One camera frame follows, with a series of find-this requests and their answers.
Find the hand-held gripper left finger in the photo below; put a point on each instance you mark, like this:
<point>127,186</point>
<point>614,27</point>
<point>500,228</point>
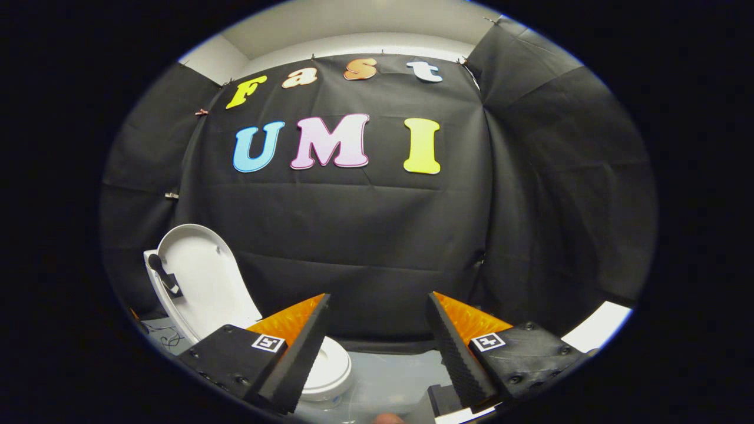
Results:
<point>300,353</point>

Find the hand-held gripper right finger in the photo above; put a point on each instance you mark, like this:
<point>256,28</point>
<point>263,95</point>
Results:
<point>456,359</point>

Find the white toilet lid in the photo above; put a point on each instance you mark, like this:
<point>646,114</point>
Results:
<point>206,282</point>

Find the white toilet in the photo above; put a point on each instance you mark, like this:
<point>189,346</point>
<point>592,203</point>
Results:
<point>330,383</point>

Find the black backdrop cloth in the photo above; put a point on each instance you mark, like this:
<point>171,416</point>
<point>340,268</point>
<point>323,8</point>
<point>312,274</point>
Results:
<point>365,235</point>

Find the white flat board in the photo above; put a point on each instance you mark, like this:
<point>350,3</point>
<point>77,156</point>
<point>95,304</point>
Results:
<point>598,324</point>

